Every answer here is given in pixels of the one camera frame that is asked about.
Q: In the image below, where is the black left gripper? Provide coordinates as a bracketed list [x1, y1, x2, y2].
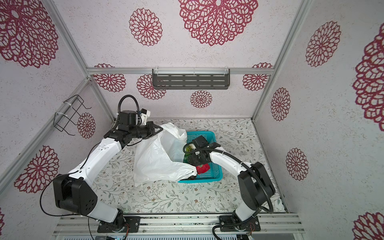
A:
[130, 121, 163, 140]

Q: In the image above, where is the red dragon fruit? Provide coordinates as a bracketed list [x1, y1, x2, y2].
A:
[196, 164, 211, 175]

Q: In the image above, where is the green bumpy custard apple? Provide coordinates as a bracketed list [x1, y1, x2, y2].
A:
[183, 143, 195, 155]

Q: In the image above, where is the white plastic bag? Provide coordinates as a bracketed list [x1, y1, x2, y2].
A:
[133, 123, 197, 187]

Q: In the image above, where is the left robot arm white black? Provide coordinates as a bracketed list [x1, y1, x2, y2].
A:
[53, 109, 163, 232]

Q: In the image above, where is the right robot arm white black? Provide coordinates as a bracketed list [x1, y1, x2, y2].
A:
[183, 136, 276, 222]

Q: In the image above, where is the teal plastic basket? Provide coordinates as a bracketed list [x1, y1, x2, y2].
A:
[176, 130, 224, 184]

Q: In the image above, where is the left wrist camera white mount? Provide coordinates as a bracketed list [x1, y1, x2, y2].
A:
[140, 109, 151, 126]

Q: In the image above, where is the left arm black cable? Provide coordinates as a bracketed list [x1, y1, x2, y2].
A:
[39, 94, 145, 217]

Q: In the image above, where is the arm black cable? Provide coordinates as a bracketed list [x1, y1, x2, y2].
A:
[182, 142, 274, 240]
[39, 94, 145, 217]

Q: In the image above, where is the grey wall shelf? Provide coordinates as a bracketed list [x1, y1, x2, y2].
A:
[152, 69, 231, 90]

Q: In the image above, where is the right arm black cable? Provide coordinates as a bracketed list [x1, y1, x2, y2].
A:
[182, 142, 274, 240]

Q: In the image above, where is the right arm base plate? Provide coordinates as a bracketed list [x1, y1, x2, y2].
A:
[219, 216, 261, 232]

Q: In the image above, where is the black wire wall rack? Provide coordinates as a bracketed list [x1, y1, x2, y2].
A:
[53, 94, 91, 136]

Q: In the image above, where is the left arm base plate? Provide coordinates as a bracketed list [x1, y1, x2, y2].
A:
[97, 216, 141, 234]

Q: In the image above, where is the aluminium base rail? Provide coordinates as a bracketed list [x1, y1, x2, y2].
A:
[52, 213, 305, 237]

